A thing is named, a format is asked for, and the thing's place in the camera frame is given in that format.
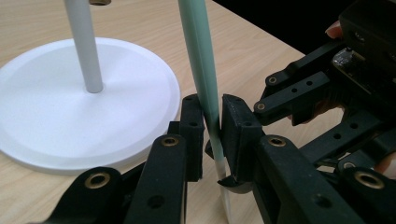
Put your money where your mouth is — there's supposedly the white utensil rack stand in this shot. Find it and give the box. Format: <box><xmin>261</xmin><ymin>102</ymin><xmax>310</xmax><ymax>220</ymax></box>
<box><xmin>0</xmin><ymin>0</ymin><xmax>182</xmax><ymax>176</ymax></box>

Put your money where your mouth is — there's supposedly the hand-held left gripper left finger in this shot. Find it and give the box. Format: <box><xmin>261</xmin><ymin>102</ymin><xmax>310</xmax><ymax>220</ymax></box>
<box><xmin>167</xmin><ymin>93</ymin><xmax>205</xmax><ymax>183</ymax></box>

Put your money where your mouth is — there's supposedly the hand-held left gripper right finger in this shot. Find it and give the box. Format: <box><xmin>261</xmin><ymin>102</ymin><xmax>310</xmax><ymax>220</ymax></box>
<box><xmin>219</xmin><ymin>92</ymin><xmax>265</xmax><ymax>184</ymax></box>

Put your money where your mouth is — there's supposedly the teal handled white spatula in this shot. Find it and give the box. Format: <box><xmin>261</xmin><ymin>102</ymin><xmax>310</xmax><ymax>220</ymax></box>
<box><xmin>177</xmin><ymin>0</ymin><xmax>234</xmax><ymax>224</ymax></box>

